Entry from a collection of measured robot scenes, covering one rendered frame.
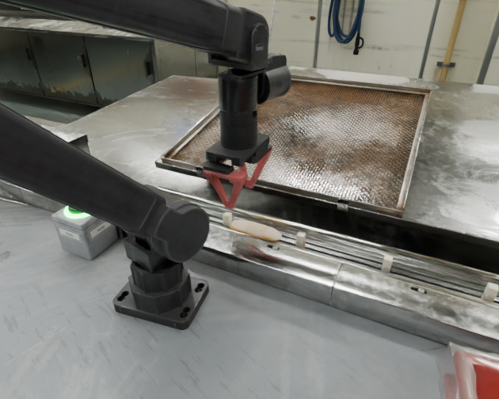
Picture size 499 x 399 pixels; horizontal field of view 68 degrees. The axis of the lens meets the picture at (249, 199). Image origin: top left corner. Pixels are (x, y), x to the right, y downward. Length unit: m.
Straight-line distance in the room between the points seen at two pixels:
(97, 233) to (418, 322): 0.51
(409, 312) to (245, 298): 0.23
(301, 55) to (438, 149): 3.68
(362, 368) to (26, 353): 0.43
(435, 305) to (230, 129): 0.37
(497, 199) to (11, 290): 0.82
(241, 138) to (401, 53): 3.76
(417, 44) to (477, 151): 3.38
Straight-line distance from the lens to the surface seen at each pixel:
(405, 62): 4.26
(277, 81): 0.59
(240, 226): 0.65
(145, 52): 3.36
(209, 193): 0.83
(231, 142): 0.56
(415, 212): 0.70
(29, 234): 0.81
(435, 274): 0.64
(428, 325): 0.56
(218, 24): 0.47
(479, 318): 0.58
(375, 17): 4.25
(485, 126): 1.00
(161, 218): 0.44
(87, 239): 0.67
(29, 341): 0.61
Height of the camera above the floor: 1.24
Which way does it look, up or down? 31 degrees down
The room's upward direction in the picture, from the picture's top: straight up
